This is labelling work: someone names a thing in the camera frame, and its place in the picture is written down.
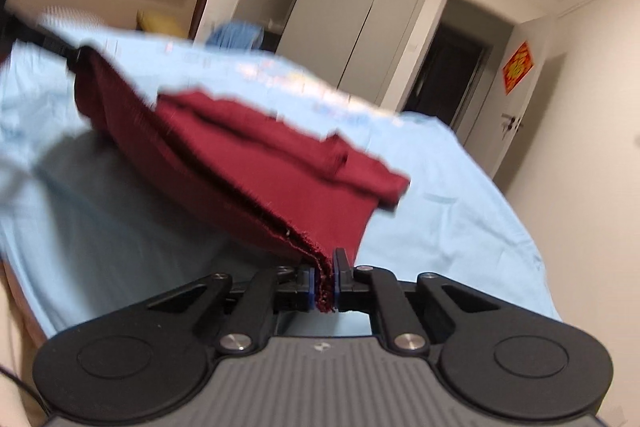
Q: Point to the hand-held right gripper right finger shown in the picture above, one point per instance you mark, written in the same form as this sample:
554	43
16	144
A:
380	302

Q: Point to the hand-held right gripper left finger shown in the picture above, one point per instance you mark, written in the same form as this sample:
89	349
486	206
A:
270	297

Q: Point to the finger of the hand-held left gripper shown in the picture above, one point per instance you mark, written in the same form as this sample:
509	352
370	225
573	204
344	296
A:
55	47

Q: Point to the dark red sweater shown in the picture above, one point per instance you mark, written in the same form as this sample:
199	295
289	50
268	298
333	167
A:
250	167

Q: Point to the light blue printed blanket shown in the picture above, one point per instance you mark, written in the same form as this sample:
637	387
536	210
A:
450	232

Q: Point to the olive yellow pillow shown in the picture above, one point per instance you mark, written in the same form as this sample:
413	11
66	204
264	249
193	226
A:
165	24

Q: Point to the blue garment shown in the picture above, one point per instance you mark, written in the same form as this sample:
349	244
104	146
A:
235	36

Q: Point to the white door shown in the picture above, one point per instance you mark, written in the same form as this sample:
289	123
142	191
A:
530	142

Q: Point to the grey wardrobe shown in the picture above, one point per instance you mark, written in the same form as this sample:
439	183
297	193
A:
360	32

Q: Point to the red diamond door decoration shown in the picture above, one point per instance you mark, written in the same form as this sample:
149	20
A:
519	68

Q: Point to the white wall switch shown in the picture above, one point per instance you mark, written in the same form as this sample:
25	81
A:
412	47

